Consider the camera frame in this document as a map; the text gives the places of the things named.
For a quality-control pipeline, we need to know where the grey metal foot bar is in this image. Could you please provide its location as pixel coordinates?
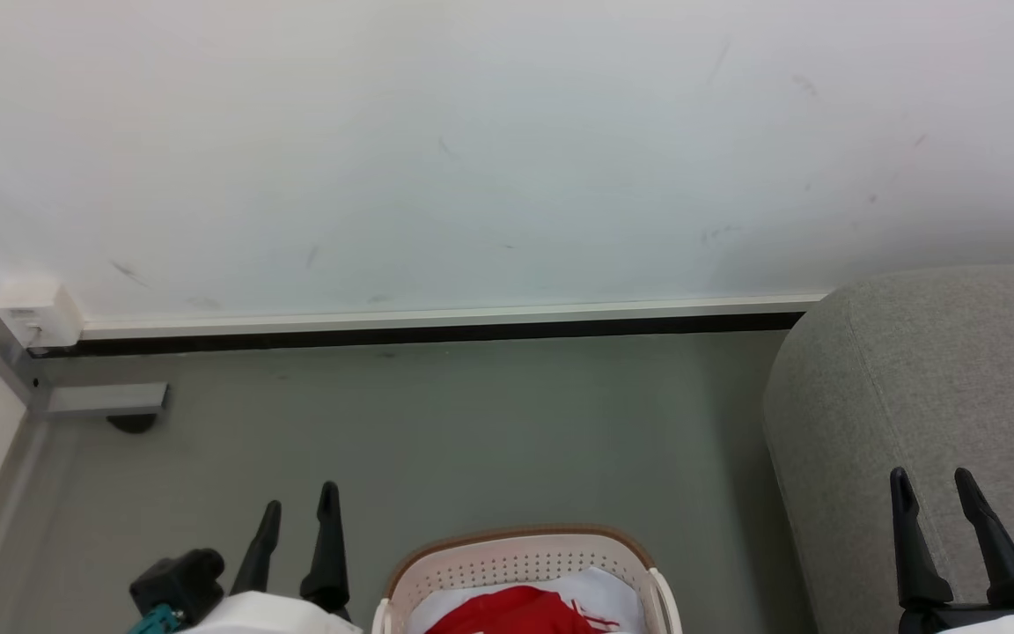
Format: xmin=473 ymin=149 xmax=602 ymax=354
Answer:
xmin=43 ymin=383 xmax=169 ymax=417

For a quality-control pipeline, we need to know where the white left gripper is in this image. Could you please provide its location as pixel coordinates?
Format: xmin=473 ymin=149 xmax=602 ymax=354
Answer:
xmin=174 ymin=481 xmax=365 ymax=634

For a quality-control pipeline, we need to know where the teal left camera connector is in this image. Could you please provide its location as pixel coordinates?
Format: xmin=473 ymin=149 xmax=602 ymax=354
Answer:
xmin=127 ymin=605 xmax=184 ymax=634

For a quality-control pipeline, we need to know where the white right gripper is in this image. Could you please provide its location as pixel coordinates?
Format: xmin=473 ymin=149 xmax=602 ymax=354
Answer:
xmin=890 ymin=468 xmax=1014 ymax=634

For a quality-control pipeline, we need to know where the grey fabric sofa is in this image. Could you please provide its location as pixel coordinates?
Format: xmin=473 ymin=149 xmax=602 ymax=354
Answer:
xmin=762 ymin=262 xmax=1014 ymax=634

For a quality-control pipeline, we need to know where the red and white jersey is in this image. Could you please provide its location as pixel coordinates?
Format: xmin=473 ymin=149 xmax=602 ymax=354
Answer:
xmin=406 ymin=568 xmax=649 ymax=634

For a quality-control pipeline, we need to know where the white and black baseboard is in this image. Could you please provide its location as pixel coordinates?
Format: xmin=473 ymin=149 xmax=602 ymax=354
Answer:
xmin=27 ymin=293 xmax=829 ymax=358

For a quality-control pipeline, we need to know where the white wall socket box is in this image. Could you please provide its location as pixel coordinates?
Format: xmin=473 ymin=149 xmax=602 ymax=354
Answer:
xmin=0 ymin=280 xmax=84 ymax=349

